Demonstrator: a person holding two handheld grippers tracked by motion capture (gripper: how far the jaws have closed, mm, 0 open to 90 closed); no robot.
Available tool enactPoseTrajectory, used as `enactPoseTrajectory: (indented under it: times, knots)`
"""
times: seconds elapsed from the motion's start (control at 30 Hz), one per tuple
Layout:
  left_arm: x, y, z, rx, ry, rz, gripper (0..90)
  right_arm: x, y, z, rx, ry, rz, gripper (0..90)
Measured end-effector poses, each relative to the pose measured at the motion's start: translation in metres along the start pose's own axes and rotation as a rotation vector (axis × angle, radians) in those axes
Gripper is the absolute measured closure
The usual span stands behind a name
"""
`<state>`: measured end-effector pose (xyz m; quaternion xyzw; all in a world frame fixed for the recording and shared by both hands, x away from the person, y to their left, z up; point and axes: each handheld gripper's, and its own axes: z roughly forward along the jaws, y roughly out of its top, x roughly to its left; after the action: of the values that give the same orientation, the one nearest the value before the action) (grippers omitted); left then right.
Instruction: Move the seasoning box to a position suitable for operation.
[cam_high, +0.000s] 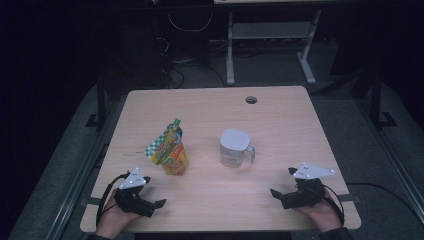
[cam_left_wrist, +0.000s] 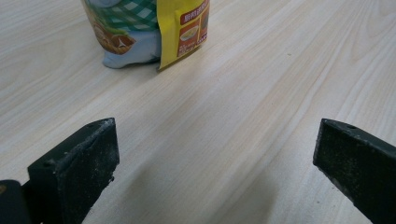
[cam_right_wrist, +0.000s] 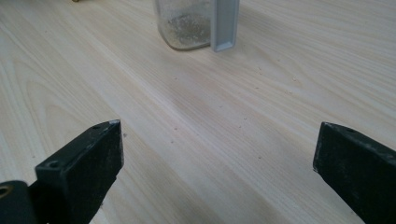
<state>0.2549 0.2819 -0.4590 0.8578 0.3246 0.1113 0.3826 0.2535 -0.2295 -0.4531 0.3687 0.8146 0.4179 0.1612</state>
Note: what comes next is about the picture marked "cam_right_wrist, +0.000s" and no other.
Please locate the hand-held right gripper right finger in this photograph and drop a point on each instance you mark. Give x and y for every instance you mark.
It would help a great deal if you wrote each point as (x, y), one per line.
(358, 168)

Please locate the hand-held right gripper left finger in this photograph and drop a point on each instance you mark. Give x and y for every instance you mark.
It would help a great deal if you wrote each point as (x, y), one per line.
(84, 161)

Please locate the clear jar with grey lid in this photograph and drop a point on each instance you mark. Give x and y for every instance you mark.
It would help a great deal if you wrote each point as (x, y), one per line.
(186, 25)

